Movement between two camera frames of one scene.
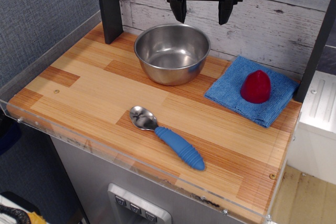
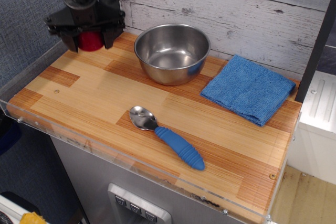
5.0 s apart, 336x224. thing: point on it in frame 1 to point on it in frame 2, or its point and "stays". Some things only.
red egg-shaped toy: x=256 y=87 to x=90 y=41
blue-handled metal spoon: x=144 y=118 stays
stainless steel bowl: x=172 y=54 stays
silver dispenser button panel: x=127 y=208 stays
